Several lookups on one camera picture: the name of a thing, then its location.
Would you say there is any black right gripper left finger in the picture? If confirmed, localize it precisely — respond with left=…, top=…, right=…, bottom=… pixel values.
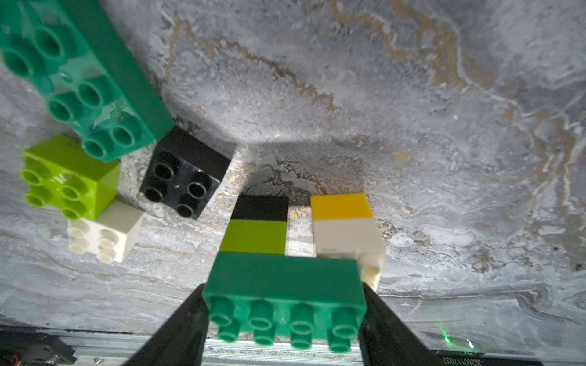
left=125, top=285, right=209, bottom=366

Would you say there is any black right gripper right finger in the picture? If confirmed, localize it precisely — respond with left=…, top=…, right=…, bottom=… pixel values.
left=358, top=283, right=443, bottom=366

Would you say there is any dark green long brick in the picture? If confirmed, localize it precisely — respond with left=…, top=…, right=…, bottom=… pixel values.
left=202, top=252, right=367, bottom=353
left=1, top=1, right=175, bottom=163

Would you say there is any white square brick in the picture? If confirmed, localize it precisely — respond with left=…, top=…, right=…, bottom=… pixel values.
left=313, top=218, right=386, bottom=291
left=67, top=201, right=145, bottom=264

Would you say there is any lime green square brick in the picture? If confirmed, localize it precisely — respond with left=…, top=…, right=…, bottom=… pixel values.
left=219, top=220, right=287, bottom=256

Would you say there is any yellow square brick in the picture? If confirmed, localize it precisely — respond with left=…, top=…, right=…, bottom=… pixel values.
left=310, top=193, right=373, bottom=221

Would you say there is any black square brick centre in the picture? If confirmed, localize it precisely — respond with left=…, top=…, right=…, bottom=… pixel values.
left=140, top=127, right=230, bottom=220

